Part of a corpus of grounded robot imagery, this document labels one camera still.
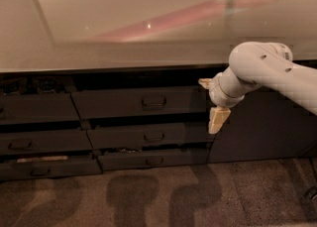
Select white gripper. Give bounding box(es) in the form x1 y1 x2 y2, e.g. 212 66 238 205
198 72 245 135

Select dark grey drawer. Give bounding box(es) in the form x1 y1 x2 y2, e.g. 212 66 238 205
0 93 78 125
98 149 209 170
71 86 207 119
87 122 214 149
0 130 92 155
0 157 101 181

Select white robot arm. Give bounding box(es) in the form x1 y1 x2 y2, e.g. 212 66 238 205
198 42 317 134

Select dark grey cabinet door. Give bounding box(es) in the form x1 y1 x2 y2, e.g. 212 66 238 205
209 88 317 163

